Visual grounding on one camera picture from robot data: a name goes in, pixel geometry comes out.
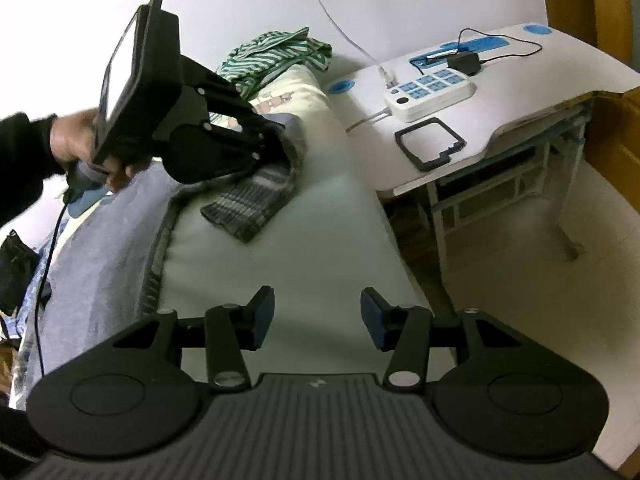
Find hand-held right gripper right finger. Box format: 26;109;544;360
360;287;526;394

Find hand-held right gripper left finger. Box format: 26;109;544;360
113;285;276;392

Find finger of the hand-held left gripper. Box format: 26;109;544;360
249;112;293;171

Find grey striped knit sweater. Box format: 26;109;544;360
9;112;309;411

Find person's left forearm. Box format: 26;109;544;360
0;112;59;231

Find person's left hand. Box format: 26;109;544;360
50;107;152;194

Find green white striped shirt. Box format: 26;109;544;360
216;27;334;99

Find yellow green printed blanket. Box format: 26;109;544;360
150;62;458;386

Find folded blue garment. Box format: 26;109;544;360
67;188;109;219

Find white power strip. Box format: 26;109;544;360
384;67;476;124

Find black power adapter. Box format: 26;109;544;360
446;52;482;77

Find black bag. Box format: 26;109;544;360
0;230;42;317

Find blue tray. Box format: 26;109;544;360
410;35;514;67

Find white side table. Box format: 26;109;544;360
325;22;640;271

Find black square rubber frame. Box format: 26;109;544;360
394;117;467;174

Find white cable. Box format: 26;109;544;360
297;0;397;87

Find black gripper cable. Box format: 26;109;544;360
34;195;72;377

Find thin black cable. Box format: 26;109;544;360
457;27;544;69

